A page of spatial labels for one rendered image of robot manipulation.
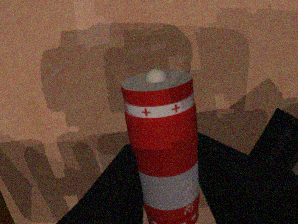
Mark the red and grey battery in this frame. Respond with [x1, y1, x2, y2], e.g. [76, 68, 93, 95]
[121, 69, 200, 224]

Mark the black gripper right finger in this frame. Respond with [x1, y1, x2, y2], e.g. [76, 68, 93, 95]
[197, 133, 298, 224]

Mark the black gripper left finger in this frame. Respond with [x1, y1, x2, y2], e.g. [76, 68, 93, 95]
[57, 144, 144, 224]

